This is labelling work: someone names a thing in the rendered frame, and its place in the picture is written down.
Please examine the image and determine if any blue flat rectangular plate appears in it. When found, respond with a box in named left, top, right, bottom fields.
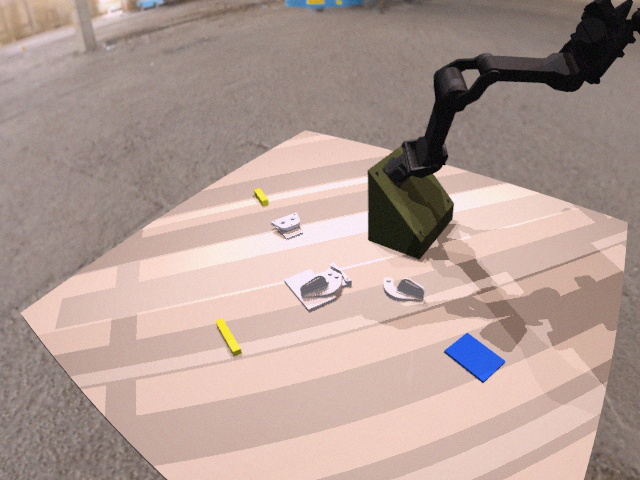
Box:
left=444, top=333, right=505, bottom=383

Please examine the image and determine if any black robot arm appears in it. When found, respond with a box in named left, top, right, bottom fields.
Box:
left=383, top=0, right=626, bottom=188

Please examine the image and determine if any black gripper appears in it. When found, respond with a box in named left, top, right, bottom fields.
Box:
left=607, top=0, right=640, bottom=58

